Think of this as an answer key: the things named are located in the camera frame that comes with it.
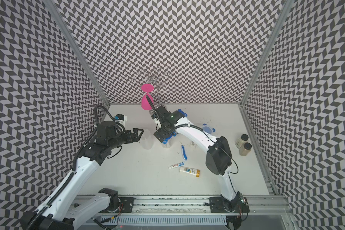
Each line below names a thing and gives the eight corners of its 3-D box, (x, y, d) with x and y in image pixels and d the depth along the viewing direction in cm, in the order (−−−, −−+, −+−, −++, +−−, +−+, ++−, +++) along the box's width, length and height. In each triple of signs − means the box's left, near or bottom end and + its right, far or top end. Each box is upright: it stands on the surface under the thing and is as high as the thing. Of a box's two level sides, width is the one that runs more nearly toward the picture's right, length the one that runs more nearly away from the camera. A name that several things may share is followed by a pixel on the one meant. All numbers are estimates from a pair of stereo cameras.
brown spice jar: (239, 158, 92) (246, 149, 82) (237, 151, 95) (244, 142, 86) (245, 158, 92) (253, 149, 82) (243, 151, 95) (250, 142, 86)
